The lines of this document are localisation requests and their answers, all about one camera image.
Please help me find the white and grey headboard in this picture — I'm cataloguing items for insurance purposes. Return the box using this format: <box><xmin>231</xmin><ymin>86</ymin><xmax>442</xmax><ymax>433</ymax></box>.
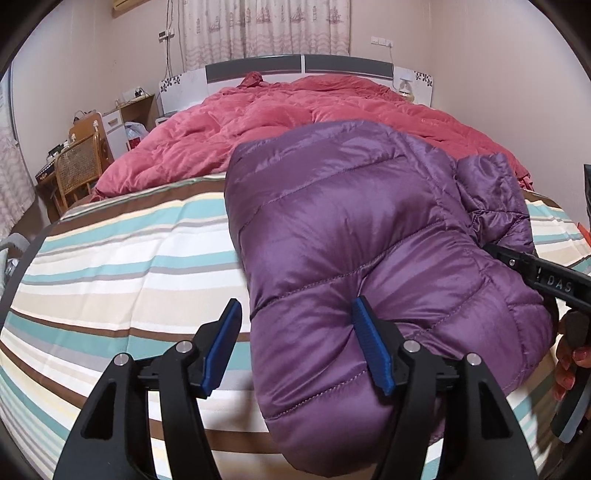
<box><xmin>159</xmin><ymin>54</ymin><xmax>434</xmax><ymax>114</ymax></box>

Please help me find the striped bed sheet mattress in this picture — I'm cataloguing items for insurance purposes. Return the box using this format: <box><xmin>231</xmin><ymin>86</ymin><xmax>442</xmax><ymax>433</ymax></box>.
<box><xmin>1</xmin><ymin>176</ymin><xmax>590</xmax><ymax>479</ymax></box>

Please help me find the beige wall air conditioner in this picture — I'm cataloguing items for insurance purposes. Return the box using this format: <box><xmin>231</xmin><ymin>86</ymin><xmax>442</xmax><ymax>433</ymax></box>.
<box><xmin>111</xmin><ymin>0</ymin><xmax>148</xmax><ymax>18</ymax></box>

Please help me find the white plastic bag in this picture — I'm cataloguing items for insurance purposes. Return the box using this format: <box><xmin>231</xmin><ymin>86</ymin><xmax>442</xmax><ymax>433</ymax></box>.
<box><xmin>124</xmin><ymin>122</ymin><xmax>148</xmax><ymax>150</ymax></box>

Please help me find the red quilted comforter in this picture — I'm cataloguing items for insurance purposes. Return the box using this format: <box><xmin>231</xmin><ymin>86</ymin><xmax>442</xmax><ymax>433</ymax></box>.
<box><xmin>91</xmin><ymin>72</ymin><xmax>534</xmax><ymax>201</ymax></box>

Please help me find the wooden desk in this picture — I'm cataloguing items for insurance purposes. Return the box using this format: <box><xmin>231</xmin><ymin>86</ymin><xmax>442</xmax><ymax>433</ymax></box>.
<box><xmin>35</xmin><ymin>162</ymin><xmax>61</xmax><ymax>222</ymax></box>

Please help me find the patterned side curtain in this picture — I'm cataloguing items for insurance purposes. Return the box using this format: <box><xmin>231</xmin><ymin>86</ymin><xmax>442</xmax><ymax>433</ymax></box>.
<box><xmin>0</xmin><ymin>72</ymin><xmax>36</xmax><ymax>238</ymax></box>

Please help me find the wicker back wooden chair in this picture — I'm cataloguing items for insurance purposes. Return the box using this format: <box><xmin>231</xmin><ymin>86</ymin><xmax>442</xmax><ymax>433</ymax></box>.
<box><xmin>54</xmin><ymin>132</ymin><xmax>103</xmax><ymax>215</ymax></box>

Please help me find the white drawer cabinet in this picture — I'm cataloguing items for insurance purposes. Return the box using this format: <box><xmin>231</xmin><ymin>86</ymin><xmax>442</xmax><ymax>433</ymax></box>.
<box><xmin>102</xmin><ymin>109</ymin><xmax>129</xmax><ymax>160</ymax></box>

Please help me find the bedside lamp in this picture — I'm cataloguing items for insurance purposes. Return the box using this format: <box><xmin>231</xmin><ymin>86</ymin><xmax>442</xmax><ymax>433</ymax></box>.
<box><xmin>397</xmin><ymin>78</ymin><xmax>415</xmax><ymax>103</ymax></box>

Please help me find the patterned window curtain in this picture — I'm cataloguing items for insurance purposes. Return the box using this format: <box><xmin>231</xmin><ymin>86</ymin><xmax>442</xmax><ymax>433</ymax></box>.
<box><xmin>179</xmin><ymin>0</ymin><xmax>351</xmax><ymax>70</ymax></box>

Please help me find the purple quilted down jacket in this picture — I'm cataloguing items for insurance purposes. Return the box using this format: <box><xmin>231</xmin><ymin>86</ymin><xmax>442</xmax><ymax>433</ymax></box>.
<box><xmin>224</xmin><ymin>121</ymin><xmax>555</xmax><ymax>477</ymax></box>

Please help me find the wooden shelf cabinet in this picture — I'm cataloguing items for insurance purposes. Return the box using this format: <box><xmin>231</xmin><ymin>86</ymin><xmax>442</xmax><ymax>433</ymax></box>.
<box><xmin>119</xmin><ymin>94</ymin><xmax>157</xmax><ymax>131</ymax></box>

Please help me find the white wall socket strip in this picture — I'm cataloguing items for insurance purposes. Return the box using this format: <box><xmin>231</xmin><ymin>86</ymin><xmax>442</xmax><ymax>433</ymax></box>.
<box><xmin>370</xmin><ymin>36</ymin><xmax>393</xmax><ymax>48</ymax></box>

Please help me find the person right hand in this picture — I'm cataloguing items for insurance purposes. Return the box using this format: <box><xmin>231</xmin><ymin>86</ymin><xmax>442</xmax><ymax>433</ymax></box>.
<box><xmin>553</xmin><ymin>310</ymin><xmax>590</xmax><ymax>401</ymax></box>

